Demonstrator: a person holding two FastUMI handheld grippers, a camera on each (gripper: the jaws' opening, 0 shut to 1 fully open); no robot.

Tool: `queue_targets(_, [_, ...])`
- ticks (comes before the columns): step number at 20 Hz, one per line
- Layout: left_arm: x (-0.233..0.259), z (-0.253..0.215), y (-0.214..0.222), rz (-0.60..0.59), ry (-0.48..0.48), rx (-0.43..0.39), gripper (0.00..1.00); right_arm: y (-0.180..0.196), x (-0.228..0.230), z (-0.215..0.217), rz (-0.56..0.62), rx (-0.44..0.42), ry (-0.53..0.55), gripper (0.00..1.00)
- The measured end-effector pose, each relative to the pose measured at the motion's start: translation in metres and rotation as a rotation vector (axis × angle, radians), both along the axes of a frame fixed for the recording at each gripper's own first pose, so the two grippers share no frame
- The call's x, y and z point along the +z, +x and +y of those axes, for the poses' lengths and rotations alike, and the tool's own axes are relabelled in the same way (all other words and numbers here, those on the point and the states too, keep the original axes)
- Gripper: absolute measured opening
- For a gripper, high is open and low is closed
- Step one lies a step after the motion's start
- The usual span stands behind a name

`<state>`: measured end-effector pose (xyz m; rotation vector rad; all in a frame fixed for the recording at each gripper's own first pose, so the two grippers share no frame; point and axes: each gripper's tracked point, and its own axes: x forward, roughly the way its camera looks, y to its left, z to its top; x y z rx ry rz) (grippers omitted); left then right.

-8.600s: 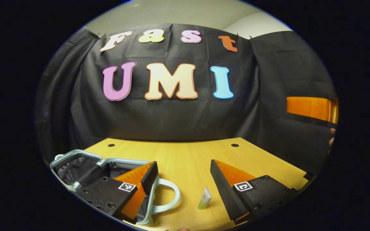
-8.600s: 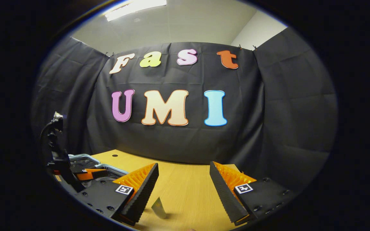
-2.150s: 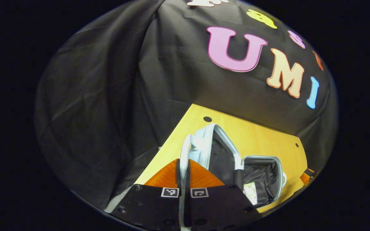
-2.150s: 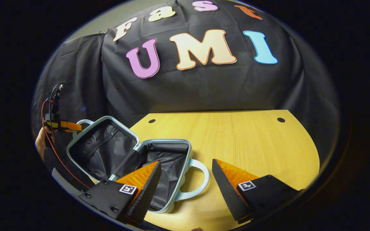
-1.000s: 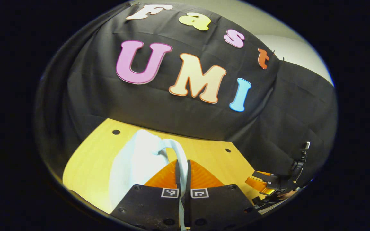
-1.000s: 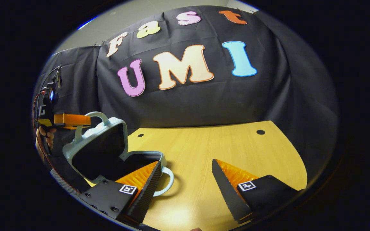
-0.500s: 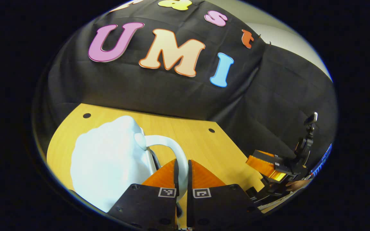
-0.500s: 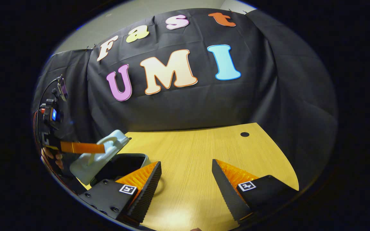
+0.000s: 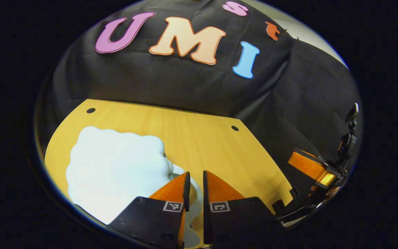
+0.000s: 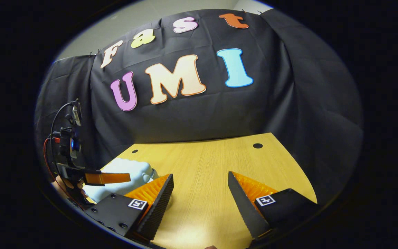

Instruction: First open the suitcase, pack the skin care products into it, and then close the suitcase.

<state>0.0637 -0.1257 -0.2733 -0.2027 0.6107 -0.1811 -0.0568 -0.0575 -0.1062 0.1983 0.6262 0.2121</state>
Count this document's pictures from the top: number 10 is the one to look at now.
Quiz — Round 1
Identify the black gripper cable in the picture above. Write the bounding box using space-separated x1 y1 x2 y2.
49 101 77 166

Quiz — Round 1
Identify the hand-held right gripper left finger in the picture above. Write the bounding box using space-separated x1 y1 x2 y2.
85 174 174 241

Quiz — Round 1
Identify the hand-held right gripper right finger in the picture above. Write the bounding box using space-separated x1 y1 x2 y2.
228 171 320 239

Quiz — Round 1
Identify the black backdrop cloth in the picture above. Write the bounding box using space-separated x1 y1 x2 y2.
35 9 363 204

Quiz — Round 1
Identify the light blue suitcase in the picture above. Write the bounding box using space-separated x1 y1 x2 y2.
83 158 158 203

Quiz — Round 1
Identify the red gripper cable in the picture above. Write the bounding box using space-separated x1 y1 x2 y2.
43 138 82 208

